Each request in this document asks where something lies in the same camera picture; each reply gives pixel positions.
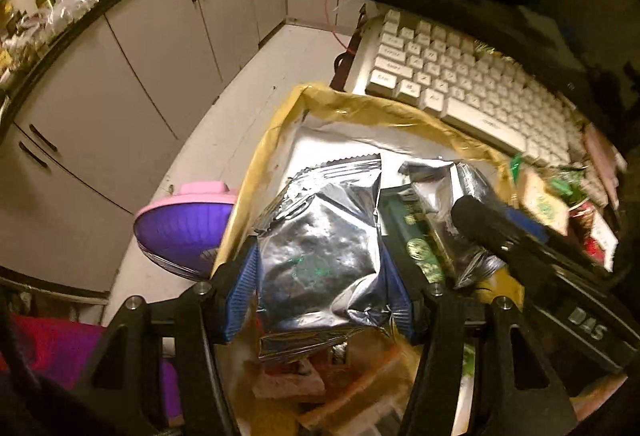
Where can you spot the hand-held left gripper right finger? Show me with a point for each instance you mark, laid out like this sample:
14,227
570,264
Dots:
400,301

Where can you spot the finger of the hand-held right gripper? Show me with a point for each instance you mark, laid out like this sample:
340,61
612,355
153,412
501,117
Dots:
480,221

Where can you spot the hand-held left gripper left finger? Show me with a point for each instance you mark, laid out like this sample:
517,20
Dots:
240,286

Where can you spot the pile of snack packets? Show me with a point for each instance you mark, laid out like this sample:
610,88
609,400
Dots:
595,236

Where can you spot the smooth silver foil packet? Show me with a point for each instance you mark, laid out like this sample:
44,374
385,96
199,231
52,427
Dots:
320,246

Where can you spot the yellow taped cardboard box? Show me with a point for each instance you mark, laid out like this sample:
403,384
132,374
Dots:
350,108

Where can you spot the dark green snack packet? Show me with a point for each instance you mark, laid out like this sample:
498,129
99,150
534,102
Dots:
410,226

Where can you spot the purple and pink fan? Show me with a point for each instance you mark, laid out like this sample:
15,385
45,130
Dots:
185,231

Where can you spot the orange snack packet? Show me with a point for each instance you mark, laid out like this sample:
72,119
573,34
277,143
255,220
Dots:
355,396

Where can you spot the pale pink snack packet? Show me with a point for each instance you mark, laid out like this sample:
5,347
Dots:
285,381

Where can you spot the white keyboard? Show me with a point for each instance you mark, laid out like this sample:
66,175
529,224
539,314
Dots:
450,80

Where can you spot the magenta cloth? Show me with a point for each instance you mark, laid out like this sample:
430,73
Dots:
55,346

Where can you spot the white kitchen cabinet unit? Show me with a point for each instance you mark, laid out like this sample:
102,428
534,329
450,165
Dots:
125,90

